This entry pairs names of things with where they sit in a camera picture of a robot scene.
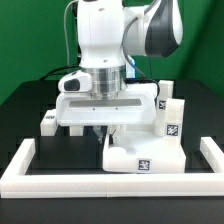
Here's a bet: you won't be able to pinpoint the white desk top tray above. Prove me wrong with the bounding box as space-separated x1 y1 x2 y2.
102 130 186 174

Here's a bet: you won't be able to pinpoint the white U-shaped obstacle frame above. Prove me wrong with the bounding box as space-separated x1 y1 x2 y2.
0 137 224 198

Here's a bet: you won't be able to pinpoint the grey cable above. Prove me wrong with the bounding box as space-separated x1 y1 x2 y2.
63 0 81 67

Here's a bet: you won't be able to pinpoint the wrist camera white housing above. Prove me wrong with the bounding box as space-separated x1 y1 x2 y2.
58 70 92 93

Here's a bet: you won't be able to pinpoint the black cables on table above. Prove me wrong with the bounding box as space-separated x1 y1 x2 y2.
39 64 83 82

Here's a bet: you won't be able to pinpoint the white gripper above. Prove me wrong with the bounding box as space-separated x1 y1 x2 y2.
56 83 157 144

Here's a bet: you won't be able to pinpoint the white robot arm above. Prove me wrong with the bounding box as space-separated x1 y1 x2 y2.
56 0 183 129

